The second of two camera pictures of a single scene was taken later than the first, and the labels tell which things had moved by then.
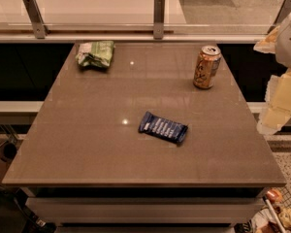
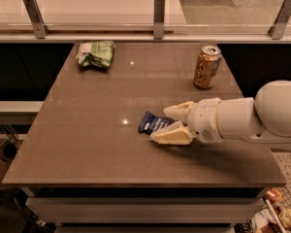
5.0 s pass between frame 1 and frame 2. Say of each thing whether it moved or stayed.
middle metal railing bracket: stayed
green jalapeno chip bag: stayed
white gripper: moved
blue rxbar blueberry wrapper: stayed
